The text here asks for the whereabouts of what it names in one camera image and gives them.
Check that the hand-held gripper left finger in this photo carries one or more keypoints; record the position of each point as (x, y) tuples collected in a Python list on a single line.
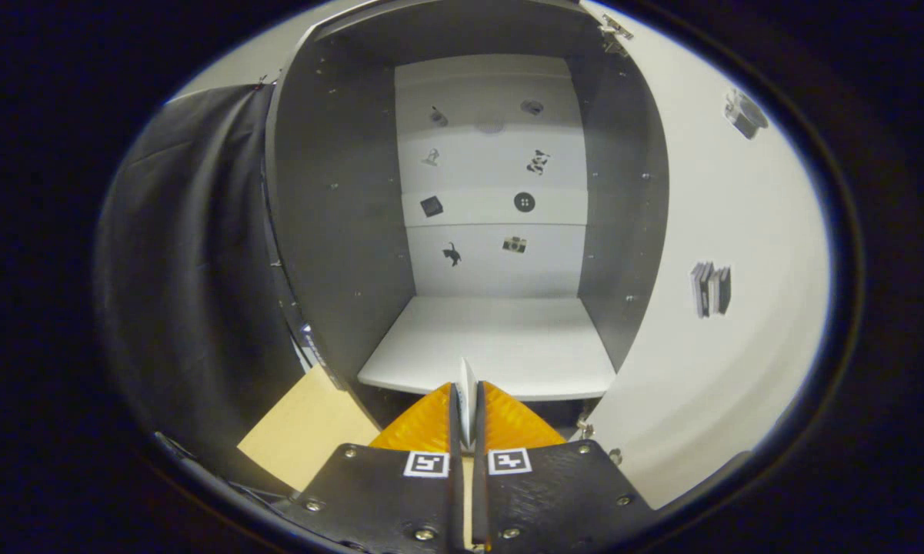
[(377, 500)]

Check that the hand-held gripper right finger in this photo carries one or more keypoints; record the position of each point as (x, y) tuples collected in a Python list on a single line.
[(554, 500)]

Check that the pale blue plastic bottle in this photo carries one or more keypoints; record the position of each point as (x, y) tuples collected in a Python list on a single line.
[(468, 392)]

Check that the white cabinet door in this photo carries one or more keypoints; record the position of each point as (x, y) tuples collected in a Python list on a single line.
[(723, 385)]

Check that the metal door hinge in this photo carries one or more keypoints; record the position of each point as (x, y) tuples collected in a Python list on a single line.
[(615, 32), (596, 438)]

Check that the upright dark books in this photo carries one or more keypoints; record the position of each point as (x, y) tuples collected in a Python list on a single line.
[(311, 350)]

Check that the white cabinet shelf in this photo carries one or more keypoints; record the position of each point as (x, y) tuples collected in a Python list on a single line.
[(508, 338)]

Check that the black backdrop cloth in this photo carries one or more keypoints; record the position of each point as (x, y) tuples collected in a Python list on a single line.
[(192, 269)]

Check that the dark grey cabinet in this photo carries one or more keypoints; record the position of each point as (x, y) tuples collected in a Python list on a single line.
[(338, 192)]

